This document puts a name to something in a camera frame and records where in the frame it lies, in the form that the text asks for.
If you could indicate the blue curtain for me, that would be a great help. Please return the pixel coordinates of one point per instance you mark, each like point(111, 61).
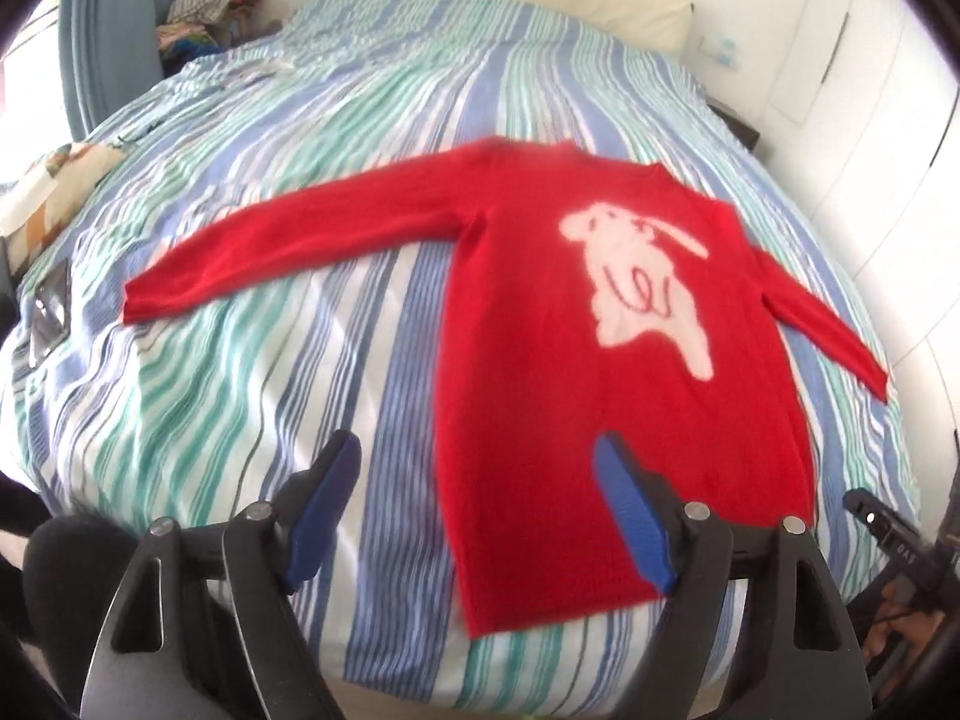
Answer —
point(108, 57)

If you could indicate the person's right hand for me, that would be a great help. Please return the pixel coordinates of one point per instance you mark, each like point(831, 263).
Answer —
point(916, 628)

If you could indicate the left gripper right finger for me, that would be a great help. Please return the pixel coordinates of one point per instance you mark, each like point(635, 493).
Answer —
point(797, 655)

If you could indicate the wall socket with blue sticker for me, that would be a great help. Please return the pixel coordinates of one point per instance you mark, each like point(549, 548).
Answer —
point(724, 51)

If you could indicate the clear plastic bag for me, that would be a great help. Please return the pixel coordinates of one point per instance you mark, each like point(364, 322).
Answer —
point(50, 314)

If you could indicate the red sweater with white rabbit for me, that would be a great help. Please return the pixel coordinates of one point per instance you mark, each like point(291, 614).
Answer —
point(585, 295)

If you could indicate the white item on bed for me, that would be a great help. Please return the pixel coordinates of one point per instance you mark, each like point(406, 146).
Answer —
point(254, 72)

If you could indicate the pile of clothes on nightstand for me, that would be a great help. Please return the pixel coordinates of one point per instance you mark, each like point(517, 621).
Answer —
point(194, 29)

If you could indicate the striped blue green bedspread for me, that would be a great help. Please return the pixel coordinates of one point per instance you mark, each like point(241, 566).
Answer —
point(197, 417)

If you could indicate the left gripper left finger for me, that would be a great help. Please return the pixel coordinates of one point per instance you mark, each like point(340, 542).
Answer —
point(201, 624)

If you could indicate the white wardrobe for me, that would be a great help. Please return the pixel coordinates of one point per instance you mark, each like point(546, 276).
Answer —
point(858, 114)

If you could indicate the dark wooden nightstand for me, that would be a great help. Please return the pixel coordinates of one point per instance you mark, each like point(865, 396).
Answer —
point(746, 133)

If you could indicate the patterned cushion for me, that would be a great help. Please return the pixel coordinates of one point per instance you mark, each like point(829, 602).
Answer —
point(42, 203)

